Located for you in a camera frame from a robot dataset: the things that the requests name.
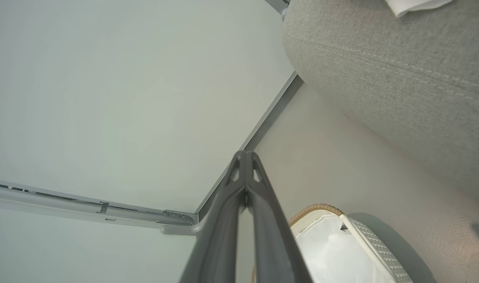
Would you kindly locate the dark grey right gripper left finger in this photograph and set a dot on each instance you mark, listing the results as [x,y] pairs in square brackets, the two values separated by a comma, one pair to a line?
[217,243]

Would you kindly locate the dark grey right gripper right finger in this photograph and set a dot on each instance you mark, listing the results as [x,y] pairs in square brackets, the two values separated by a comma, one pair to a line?
[276,247]

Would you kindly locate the white cloth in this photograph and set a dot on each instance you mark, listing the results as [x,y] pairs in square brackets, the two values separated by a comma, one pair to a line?
[412,6]

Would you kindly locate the grey padded chair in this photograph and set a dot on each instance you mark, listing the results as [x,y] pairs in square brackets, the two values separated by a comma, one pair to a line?
[400,70]

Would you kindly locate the grey metal partition frame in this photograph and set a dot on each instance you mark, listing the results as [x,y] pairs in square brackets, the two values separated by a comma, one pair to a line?
[66,206]

